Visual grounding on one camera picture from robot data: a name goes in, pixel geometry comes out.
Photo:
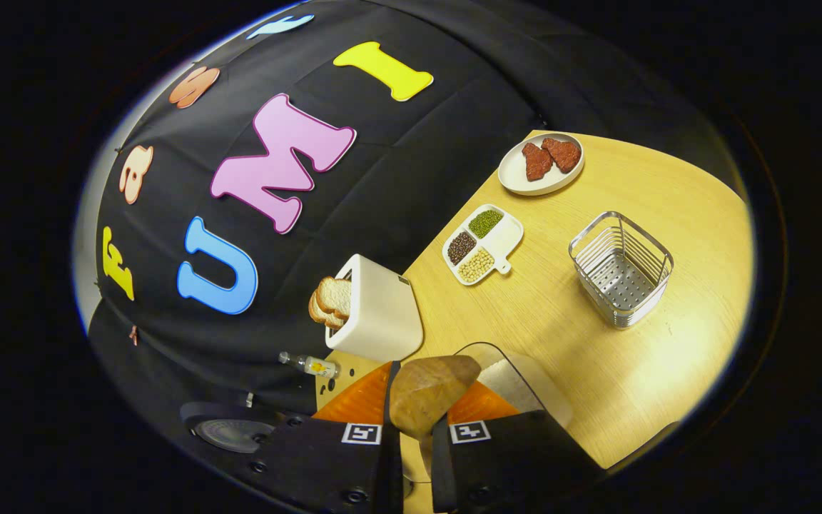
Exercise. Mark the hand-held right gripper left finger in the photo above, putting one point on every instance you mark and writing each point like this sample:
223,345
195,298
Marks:
391,464

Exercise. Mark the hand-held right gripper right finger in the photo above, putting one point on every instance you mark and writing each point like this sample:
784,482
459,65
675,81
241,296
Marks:
442,471

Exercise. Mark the wooden spoon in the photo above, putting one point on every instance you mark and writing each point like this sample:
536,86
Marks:
425,392

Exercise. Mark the white rice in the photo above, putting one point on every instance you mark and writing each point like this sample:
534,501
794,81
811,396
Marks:
507,385

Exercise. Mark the small clear glass bottle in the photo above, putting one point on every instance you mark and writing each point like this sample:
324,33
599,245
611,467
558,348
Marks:
318,367

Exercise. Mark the white toaster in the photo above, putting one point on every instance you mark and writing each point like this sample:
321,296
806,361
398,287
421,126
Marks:
382,314

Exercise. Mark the toasted bread slice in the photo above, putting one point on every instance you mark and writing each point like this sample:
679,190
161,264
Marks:
317,314
335,296

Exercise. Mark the pale soybeans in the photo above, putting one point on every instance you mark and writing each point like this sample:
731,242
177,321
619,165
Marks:
477,264

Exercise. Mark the dark brown beans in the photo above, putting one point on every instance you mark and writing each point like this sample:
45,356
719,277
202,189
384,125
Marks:
461,247

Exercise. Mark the white divided dish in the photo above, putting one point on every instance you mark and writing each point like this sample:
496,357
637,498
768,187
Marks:
507,239

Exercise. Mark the green mung beans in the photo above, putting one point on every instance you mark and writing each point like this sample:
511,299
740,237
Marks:
486,223

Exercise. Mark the black backdrop cloth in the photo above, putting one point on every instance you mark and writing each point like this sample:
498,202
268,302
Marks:
397,178

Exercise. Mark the copper cloth clip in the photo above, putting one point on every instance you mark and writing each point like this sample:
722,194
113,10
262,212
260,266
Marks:
133,335

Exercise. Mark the round white plate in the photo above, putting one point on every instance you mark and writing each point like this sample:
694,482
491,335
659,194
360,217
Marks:
518,180

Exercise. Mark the red meat piece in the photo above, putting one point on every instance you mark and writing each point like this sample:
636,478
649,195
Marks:
537,162
563,153

